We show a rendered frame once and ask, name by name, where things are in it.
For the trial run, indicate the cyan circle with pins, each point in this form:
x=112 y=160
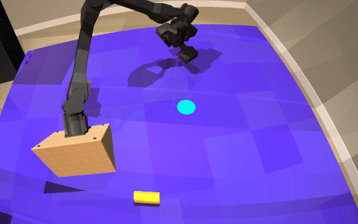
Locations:
x=186 y=107

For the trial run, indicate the yellow cylinder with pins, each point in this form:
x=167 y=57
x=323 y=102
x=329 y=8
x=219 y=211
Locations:
x=147 y=197

